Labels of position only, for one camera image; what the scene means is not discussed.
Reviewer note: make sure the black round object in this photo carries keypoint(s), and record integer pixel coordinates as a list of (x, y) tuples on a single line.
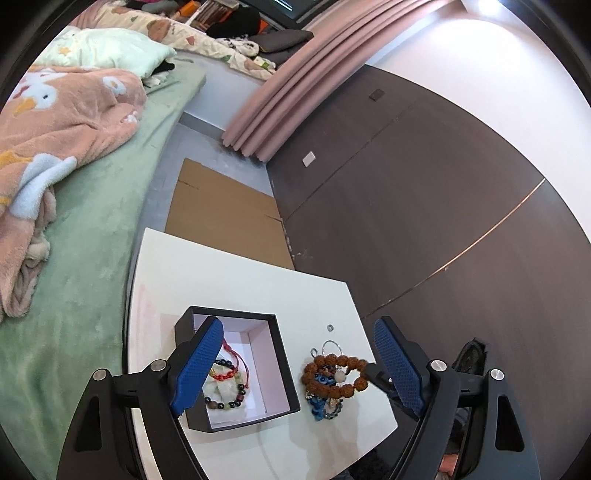
[(473, 353)]

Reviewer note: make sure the black and white cloth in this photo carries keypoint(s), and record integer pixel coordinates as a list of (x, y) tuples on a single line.
[(238, 46)]

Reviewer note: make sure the white wall socket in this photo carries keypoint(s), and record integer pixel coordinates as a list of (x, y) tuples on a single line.
[(310, 158)]

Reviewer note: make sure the cream printed quilt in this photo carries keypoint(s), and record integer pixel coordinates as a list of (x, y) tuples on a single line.
[(184, 37)]

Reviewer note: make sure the flat cardboard sheet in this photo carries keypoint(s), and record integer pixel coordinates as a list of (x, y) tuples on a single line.
[(221, 212)]

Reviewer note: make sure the green bed sheet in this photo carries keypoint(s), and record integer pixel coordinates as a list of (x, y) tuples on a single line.
[(92, 258)]

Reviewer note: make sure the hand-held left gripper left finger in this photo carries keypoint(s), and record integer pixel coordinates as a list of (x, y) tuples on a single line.
[(199, 364)]

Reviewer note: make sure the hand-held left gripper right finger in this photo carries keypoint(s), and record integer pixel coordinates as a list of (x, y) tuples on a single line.
[(400, 371)]

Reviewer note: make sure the black jewelry box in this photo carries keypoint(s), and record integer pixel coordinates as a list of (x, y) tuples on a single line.
[(284, 369)]

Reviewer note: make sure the white pillow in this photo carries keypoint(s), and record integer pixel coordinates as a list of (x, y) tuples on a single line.
[(115, 50)]

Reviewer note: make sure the pink curtain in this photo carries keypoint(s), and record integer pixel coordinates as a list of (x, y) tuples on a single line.
[(300, 83)]

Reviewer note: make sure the black bag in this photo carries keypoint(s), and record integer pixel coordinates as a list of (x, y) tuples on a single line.
[(240, 23)]

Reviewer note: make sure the pink printed blanket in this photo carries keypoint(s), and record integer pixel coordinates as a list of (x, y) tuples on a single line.
[(69, 124)]

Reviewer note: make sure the dark grey cushion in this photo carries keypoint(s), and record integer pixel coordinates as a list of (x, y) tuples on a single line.
[(284, 40)]

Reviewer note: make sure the stack of books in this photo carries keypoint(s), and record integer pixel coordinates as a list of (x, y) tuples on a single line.
[(210, 14)]

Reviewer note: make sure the dark wall plate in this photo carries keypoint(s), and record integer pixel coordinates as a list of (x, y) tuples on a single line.
[(377, 95)]

